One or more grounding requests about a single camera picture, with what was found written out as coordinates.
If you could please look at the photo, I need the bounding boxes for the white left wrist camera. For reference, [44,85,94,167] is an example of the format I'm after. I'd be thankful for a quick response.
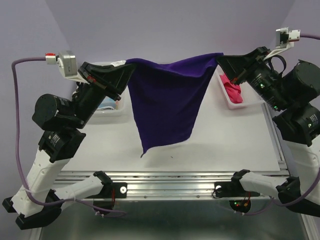
[56,50,87,83]

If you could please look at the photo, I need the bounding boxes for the white perforated basket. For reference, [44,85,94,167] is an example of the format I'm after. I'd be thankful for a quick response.
[214,66,264,110]
[90,87,128,124]

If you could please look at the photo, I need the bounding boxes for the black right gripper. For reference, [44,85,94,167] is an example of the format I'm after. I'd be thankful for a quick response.
[216,46,292,113]

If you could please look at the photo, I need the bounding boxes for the white perforated left basket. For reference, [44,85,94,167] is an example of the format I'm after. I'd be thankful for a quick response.
[90,87,128,124]

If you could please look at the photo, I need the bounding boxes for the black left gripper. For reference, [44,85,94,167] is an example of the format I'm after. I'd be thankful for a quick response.
[71,60,139,129]

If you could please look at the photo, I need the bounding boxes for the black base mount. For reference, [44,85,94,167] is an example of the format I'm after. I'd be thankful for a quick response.
[212,181,260,214]
[91,182,128,217]

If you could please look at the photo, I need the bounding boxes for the blue orange dotted towel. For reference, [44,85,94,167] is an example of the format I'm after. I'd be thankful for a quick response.
[97,97,118,111]

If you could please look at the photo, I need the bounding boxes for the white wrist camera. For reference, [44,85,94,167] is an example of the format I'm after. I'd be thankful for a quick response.
[263,27,301,61]
[56,50,87,83]

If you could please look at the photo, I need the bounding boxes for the purple towel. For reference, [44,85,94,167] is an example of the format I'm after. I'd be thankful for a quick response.
[125,52,223,154]

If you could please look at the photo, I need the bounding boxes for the white perforated right basket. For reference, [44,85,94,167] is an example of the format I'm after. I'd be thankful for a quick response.
[214,66,264,110]

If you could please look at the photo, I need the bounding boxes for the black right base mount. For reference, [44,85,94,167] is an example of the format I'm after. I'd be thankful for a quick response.
[212,181,260,214]

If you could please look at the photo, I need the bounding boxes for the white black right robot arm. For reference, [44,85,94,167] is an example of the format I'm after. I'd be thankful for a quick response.
[212,47,320,217]

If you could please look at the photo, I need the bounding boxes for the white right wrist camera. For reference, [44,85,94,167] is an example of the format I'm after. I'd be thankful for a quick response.
[263,27,301,61]

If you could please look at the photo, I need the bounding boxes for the pink towel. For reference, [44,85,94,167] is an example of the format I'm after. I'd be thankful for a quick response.
[219,74,243,104]

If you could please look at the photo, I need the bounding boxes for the aluminium rail frame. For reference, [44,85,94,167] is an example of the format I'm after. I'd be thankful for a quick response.
[29,147,313,240]

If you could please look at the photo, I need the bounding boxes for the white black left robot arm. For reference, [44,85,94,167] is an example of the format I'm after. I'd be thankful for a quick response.
[2,60,136,230]

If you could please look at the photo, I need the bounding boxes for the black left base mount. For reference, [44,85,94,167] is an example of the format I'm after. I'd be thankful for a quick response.
[91,182,128,217]

